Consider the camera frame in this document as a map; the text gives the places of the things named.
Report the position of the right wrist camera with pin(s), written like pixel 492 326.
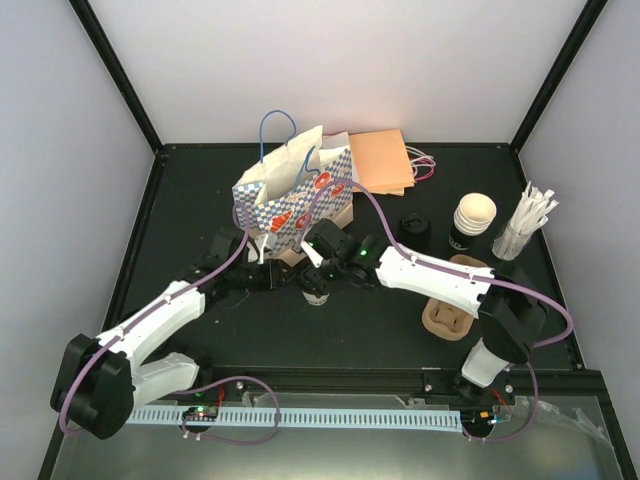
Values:
pixel 315 258

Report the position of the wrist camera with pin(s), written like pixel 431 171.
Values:
pixel 264 246
pixel 315 258

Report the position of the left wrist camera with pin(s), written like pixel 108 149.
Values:
pixel 264 246

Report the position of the blue checkered paper bag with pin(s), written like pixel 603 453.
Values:
pixel 293 186

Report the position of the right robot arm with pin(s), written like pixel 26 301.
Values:
pixel 510 320

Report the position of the white paper cup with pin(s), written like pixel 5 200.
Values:
pixel 315 300

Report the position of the white slotted cable duct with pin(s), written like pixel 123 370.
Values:
pixel 312 418

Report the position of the stack of paper cups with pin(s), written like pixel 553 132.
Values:
pixel 472 217

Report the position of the brown cardboard cup carrier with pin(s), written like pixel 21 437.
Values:
pixel 446 321

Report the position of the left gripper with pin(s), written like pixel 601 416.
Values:
pixel 273 279

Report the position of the jar of straws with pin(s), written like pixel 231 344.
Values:
pixel 530 215

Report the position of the stack of orange paper bags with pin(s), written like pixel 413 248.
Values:
pixel 382 162

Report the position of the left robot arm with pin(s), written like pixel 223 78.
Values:
pixel 102 380

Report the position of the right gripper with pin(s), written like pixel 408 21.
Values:
pixel 312 282

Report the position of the stack of black lids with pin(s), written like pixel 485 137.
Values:
pixel 414 231

